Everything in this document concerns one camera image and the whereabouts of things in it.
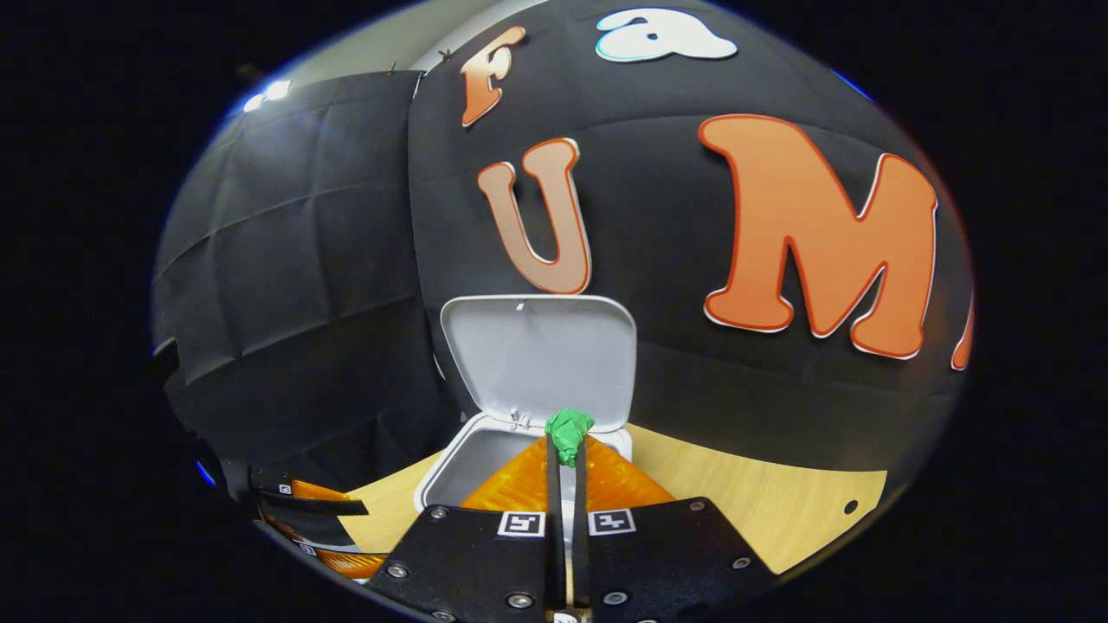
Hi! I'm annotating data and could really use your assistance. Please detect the white ceiling light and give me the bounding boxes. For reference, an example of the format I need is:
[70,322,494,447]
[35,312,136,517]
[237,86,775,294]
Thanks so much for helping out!
[242,79,293,114]

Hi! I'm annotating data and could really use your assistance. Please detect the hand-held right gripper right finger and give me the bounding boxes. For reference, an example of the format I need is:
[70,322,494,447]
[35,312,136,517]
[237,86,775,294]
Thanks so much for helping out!
[571,435,780,623]

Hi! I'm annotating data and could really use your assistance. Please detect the white desktop garbage bin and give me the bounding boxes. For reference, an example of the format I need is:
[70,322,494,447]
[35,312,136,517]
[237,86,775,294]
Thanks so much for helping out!
[414,294,638,542]

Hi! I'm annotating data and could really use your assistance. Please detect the green paper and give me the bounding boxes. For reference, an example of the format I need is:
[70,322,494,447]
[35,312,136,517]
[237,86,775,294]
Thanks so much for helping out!
[544,408,596,469]

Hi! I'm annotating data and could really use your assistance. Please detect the black backdrop cloth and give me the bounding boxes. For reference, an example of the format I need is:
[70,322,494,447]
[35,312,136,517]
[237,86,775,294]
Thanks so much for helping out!
[151,0,976,498]

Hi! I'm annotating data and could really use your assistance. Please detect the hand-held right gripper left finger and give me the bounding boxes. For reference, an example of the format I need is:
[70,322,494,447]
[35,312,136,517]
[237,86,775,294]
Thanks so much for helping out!
[364,435,569,623]

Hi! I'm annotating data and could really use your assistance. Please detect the wooden desktop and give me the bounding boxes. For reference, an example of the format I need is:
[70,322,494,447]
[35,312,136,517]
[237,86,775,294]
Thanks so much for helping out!
[342,422,889,579]

